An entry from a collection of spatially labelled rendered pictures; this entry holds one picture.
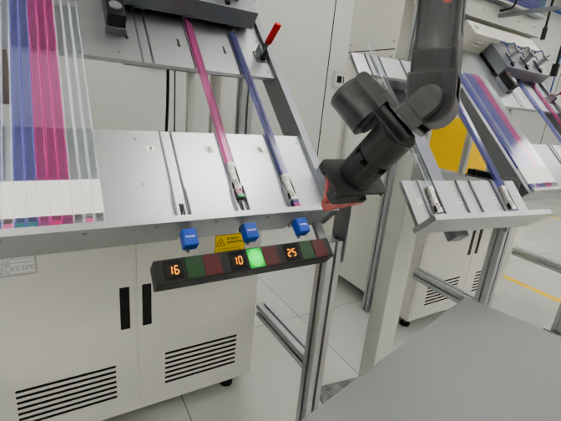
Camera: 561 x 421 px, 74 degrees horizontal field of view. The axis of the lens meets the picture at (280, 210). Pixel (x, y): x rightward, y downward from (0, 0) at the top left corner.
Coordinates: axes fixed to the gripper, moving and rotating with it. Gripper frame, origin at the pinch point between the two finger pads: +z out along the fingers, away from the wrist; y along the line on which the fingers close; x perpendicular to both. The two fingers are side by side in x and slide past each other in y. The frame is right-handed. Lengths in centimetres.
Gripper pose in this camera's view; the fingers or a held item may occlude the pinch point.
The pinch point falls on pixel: (325, 205)
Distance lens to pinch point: 65.7
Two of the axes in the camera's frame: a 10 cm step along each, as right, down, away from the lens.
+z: -4.1, 5.0, 7.6
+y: -8.6, 0.7, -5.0
